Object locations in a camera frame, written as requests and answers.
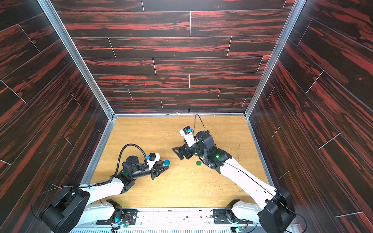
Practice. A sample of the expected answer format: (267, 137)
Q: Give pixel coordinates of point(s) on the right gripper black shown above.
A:
(188, 150)

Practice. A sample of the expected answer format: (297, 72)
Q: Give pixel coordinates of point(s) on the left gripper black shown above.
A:
(155, 172)

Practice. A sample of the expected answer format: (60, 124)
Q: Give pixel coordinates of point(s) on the blue paint jar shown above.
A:
(166, 163)

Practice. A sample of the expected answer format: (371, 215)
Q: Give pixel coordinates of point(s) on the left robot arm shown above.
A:
(77, 205)

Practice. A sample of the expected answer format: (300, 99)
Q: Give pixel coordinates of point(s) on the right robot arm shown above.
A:
(274, 211)

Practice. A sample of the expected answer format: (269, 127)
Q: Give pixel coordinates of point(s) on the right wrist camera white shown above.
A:
(187, 134)

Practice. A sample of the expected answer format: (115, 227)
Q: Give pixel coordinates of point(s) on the front aluminium rail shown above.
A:
(172, 220)

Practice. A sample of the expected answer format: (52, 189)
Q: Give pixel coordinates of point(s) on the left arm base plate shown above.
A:
(122, 218)

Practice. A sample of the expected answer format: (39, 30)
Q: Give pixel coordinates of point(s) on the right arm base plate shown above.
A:
(223, 216)

